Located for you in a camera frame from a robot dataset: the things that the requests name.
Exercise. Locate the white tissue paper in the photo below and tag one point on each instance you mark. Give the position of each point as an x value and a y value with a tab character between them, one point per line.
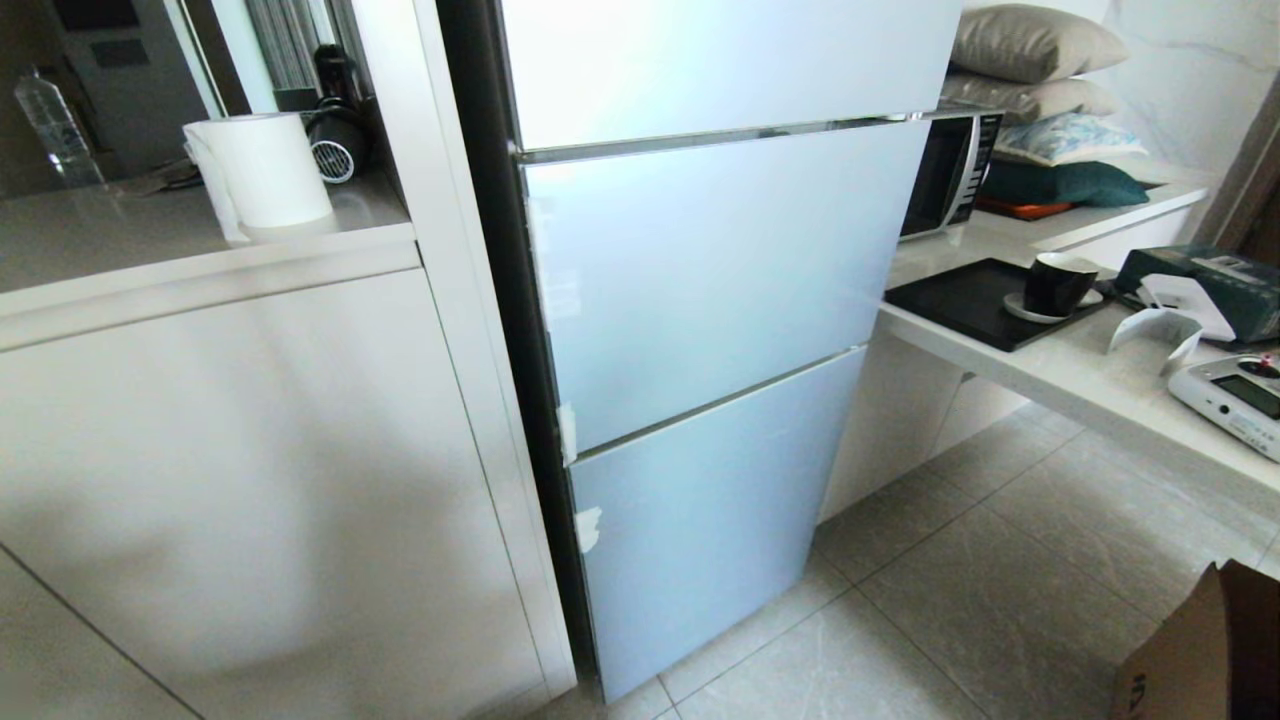
1160	325

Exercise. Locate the silver microwave oven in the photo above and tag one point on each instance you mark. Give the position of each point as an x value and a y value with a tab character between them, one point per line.
948	172

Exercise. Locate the white glass fridge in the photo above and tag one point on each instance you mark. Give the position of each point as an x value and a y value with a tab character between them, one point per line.
490	200

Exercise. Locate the black hair dryer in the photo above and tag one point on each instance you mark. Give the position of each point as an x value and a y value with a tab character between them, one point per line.
337	125

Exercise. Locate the orange mat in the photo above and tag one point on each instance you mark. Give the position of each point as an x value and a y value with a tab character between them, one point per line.
1020	209

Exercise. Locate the beige pillow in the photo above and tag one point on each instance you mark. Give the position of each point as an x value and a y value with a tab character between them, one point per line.
1030	42

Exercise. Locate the white saucer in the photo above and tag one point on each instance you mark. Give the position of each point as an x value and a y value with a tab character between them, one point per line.
1040	312

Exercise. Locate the clear plastic water bottle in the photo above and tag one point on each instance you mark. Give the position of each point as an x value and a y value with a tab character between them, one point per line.
55	125

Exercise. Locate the light blue patterned pillow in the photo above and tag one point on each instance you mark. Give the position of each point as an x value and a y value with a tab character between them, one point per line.
1065	138

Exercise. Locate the fridge bottom drawer door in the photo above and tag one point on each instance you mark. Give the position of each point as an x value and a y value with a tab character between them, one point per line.
700	510

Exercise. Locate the brown cardboard box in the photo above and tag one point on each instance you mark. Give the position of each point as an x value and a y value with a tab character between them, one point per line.
1205	650

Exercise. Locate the fridge top door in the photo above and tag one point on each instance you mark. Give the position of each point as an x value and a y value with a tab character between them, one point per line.
700	60

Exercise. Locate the white cabinet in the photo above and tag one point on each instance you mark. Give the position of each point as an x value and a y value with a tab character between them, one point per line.
250	450

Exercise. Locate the fridge middle door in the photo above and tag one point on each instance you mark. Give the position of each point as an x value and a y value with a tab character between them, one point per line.
720	270

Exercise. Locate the black tray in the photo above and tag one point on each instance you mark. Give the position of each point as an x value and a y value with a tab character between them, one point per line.
975	300

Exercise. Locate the dark green tissue box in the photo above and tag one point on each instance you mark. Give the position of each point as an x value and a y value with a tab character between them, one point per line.
1215	285

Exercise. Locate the dark teal pillow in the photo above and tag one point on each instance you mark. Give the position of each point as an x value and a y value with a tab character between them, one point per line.
1060	184

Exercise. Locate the white electronic device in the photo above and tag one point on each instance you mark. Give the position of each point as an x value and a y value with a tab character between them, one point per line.
1230	398

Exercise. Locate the white electric kettle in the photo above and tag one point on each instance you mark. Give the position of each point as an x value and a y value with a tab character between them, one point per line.
265	170

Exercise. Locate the black cup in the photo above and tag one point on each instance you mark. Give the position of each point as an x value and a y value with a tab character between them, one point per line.
1058	283

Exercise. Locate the grey pillow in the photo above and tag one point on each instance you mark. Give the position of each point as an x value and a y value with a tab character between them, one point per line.
1030	98

